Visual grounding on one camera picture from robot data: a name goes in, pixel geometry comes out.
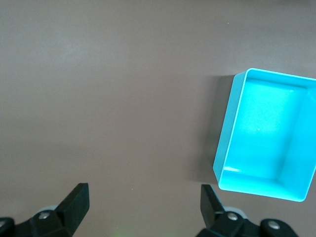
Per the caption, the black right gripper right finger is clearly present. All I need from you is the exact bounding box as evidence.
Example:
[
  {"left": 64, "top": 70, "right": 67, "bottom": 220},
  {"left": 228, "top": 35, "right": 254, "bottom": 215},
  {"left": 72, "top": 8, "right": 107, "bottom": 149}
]
[{"left": 196, "top": 184, "right": 298, "bottom": 237}]

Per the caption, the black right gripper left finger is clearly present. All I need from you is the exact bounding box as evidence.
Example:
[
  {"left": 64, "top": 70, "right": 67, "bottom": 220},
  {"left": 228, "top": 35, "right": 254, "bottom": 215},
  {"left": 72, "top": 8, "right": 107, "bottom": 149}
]
[{"left": 0, "top": 182, "right": 90, "bottom": 237}]

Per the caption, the turquoise plastic bin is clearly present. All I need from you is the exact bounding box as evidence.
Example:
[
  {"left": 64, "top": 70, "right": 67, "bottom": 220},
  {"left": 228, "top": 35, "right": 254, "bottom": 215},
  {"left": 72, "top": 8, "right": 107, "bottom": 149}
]
[{"left": 212, "top": 68, "right": 316, "bottom": 203}]

